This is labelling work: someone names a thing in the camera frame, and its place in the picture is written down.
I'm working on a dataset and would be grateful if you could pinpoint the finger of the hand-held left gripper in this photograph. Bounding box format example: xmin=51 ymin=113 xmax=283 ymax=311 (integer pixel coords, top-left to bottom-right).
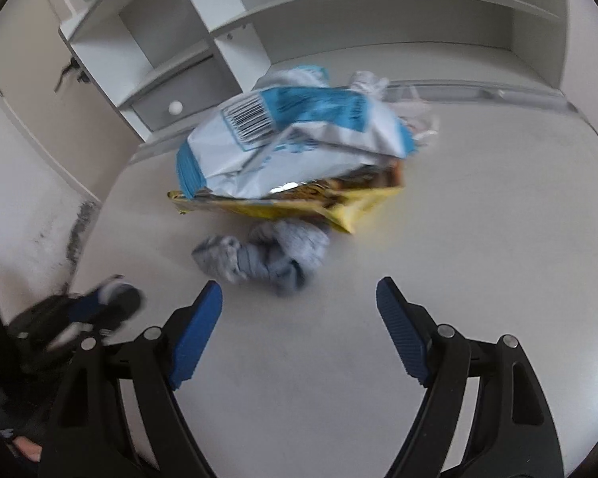
xmin=55 ymin=275 xmax=145 ymax=350

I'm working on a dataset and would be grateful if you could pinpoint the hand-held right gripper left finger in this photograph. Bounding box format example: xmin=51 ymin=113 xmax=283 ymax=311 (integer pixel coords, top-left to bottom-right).
xmin=39 ymin=280 xmax=223 ymax=478

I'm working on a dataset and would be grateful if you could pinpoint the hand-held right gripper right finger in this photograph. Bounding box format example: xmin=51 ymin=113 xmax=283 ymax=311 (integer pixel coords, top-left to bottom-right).
xmin=376 ymin=276 xmax=564 ymax=478

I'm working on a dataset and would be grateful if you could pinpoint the grey cloth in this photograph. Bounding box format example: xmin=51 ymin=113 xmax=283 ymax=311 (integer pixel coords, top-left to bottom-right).
xmin=192 ymin=219 xmax=331 ymax=296

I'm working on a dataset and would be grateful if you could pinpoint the yellow snack bag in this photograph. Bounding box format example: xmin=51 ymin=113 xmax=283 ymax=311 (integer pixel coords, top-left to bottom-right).
xmin=167 ymin=167 xmax=405 ymax=235

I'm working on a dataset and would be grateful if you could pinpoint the white and blue snack bag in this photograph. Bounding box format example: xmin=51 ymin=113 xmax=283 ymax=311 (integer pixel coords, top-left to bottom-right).
xmin=176 ymin=86 xmax=415 ymax=201

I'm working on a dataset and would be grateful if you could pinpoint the white cloth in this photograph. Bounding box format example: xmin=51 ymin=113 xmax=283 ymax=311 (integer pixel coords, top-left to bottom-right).
xmin=348 ymin=71 xmax=392 ymax=103

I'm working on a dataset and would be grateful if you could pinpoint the person's left hand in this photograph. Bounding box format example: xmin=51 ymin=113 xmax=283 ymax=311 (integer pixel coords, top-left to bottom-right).
xmin=7 ymin=435 xmax=43 ymax=463

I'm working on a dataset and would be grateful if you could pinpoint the clear plastic wrapper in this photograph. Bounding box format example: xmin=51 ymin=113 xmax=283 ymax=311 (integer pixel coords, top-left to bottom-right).
xmin=389 ymin=84 xmax=440 ymax=147

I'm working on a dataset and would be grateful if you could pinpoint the white door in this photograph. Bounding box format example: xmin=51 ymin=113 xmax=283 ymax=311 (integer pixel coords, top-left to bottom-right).
xmin=0 ymin=0 xmax=130 ymax=205

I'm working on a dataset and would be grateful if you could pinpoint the grey hutch drawer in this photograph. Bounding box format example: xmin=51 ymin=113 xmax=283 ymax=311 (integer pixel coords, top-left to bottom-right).
xmin=130 ymin=55 xmax=240 ymax=133

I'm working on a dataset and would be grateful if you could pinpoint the white desk hutch shelf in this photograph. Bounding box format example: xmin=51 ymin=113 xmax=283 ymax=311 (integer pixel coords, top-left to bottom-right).
xmin=59 ymin=0 xmax=579 ymax=143

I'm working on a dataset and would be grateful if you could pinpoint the black door handle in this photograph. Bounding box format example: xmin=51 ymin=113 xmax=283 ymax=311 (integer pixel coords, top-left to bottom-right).
xmin=54 ymin=57 xmax=90 ymax=93

